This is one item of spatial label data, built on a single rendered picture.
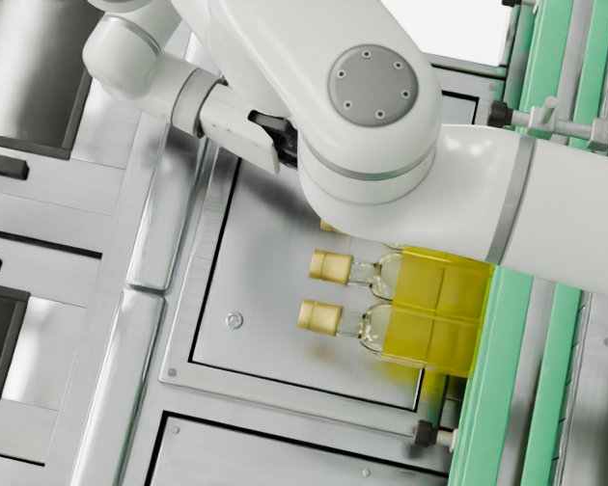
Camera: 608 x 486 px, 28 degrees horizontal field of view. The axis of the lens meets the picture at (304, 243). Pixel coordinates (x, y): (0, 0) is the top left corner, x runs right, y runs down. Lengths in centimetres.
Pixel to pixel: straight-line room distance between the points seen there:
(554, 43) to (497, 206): 61
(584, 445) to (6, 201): 79
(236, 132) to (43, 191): 34
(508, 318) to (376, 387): 29
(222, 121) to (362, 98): 61
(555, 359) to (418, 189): 41
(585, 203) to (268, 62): 23
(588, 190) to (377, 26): 18
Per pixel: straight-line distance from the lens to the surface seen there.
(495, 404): 120
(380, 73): 77
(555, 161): 84
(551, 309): 123
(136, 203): 155
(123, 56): 133
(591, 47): 142
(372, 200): 82
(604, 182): 84
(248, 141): 135
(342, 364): 146
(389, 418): 145
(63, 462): 150
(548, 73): 140
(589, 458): 119
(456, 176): 84
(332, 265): 133
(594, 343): 120
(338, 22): 79
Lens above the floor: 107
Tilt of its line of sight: 4 degrees up
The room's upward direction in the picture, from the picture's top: 78 degrees counter-clockwise
